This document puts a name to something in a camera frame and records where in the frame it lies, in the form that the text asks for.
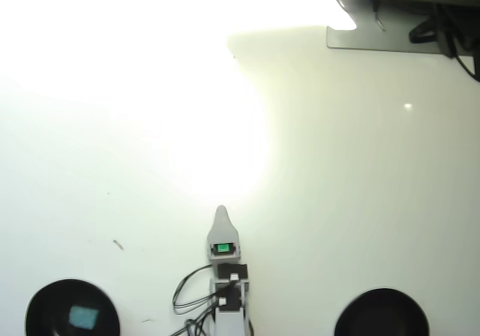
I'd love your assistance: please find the blue cube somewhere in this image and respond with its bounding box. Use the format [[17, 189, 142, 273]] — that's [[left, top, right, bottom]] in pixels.
[[68, 304, 101, 331]]

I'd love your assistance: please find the looped black cable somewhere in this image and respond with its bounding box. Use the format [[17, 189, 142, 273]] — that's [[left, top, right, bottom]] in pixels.
[[408, 16, 439, 45]]

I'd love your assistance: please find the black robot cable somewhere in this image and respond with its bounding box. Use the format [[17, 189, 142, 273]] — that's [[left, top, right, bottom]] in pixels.
[[166, 301, 218, 336], [172, 262, 219, 317]]

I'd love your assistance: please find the black bowl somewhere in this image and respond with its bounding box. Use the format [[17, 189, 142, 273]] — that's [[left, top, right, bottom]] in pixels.
[[25, 278, 122, 336], [334, 287, 431, 336]]

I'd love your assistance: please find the grey gripper green label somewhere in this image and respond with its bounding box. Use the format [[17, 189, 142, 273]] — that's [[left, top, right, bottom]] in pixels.
[[205, 205, 242, 264]]

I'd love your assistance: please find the black monitor cable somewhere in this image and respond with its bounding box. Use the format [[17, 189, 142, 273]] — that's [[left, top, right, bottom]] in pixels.
[[434, 2, 480, 83]]

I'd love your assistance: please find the thin dark cable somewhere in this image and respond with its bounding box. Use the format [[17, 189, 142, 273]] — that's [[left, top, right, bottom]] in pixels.
[[371, 0, 387, 32]]

